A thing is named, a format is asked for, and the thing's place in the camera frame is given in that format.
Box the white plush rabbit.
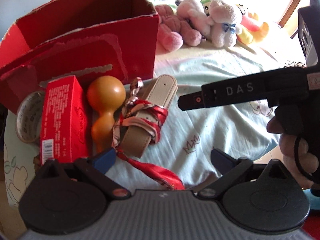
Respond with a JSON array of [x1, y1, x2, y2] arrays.
[[207, 0, 243, 48]]

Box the pale pink plush toy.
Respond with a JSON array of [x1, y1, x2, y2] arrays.
[[175, 0, 213, 47]]

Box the person's right hand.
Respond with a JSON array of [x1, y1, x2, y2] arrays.
[[266, 116, 318, 189]]

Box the yellow plush toy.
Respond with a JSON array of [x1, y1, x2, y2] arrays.
[[235, 4, 270, 46]]

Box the beige leather belt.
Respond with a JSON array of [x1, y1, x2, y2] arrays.
[[120, 74, 178, 158]]

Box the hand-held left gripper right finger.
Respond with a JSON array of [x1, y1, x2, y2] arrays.
[[197, 149, 297, 201]]

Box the blue object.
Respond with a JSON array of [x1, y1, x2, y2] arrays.
[[304, 187, 320, 207]]

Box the wooden chair frame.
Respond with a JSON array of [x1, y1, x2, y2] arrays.
[[275, 0, 315, 39]]

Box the clear tape roll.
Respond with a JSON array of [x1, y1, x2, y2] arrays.
[[15, 91, 47, 145]]

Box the pink plush bear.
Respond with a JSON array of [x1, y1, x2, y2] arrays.
[[155, 4, 185, 53]]

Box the orange gourd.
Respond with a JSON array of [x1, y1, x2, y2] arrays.
[[87, 75, 126, 153]]

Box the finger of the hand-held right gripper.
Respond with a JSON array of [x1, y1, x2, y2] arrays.
[[178, 90, 204, 112]]

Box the small red packet box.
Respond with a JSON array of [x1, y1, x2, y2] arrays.
[[40, 75, 92, 164]]

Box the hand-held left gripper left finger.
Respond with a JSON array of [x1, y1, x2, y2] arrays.
[[35, 149, 132, 202]]

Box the large red cardboard box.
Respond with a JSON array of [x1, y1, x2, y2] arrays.
[[0, 0, 160, 113]]

